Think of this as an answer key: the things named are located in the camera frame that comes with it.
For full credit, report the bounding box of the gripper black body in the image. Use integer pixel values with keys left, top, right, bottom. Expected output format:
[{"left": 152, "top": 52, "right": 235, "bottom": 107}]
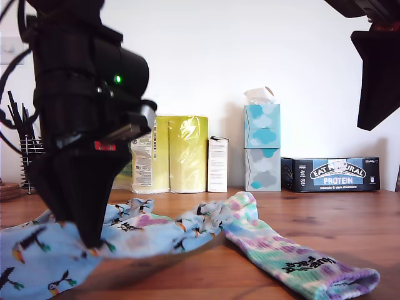
[{"left": 33, "top": 98, "right": 154, "bottom": 154}]

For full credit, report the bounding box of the yellow paper towel pack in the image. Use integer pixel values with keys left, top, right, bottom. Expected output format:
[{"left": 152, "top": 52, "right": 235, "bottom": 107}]
[{"left": 112, "top": 114, "right": 209, "bottom": 194}]

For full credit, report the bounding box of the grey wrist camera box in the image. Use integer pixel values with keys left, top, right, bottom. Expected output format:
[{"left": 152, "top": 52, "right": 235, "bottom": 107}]
[{"left": 124, "top": 98, "right": 158, "bottom": 129}]

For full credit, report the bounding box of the white wall light switch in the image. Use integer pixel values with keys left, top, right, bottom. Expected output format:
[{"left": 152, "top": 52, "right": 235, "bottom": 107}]
[{"left": 0, "top": 36, "right": 25, "bottom": 66}]

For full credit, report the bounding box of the narrow white carton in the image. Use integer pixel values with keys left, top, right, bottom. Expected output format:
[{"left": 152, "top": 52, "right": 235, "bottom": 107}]
[{"left": 207, "top": 135, "right": 229, "bottom": 193}]

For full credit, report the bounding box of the black stick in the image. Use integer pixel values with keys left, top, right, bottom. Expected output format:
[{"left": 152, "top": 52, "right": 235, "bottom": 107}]
[
  {"left": 20, "top": 101, "right": 34, "bottom": 140},
  {"left": 6, "top": 89, "right": 31, "bottom": 140}
]

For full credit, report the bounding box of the white tissue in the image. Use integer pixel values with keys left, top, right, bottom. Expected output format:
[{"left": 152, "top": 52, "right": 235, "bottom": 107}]
[{"left": 243, "top": 86, "right": 278, "bottom": 106}]

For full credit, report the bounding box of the Eat Natural protein bar box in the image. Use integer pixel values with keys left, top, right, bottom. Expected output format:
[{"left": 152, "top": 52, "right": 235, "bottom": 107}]
[{"left": 280, "top": 156, "right": 381, "bottom": 193}]

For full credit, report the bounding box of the blue toucan print sock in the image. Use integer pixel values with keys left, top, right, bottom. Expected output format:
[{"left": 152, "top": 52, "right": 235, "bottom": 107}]
[
  {"left": 101, "top": 201, "right": 235, "bottom": 261},
  {"left": 0, "top": 198, "right": 156, "bottom": 296}
]

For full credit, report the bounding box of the chrome wire holder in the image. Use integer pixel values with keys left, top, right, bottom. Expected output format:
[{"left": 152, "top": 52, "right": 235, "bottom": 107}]
[{"left": 19, "top": 136, "right": 48, "bottom": 192}]

